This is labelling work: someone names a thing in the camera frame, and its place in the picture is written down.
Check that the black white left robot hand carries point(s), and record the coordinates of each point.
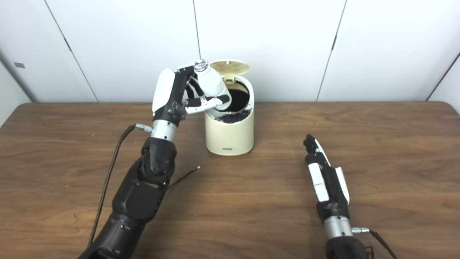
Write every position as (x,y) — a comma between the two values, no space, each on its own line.
(169,100)

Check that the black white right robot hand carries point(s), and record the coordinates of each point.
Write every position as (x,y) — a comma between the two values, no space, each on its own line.
(332,187)

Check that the small white plastic bottle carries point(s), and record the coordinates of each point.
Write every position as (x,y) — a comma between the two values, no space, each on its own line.
(212,84)

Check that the cream round bin lid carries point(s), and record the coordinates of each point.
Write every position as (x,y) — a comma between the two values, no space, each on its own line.
(230,67)

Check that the cream-colored bin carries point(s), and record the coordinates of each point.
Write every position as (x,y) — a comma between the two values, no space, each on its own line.
(230,138)

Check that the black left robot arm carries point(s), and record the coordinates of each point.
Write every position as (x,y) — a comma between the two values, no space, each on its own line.
(140,201)

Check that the black bin liner bag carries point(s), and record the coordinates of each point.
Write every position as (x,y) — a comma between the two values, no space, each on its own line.
(239,100)

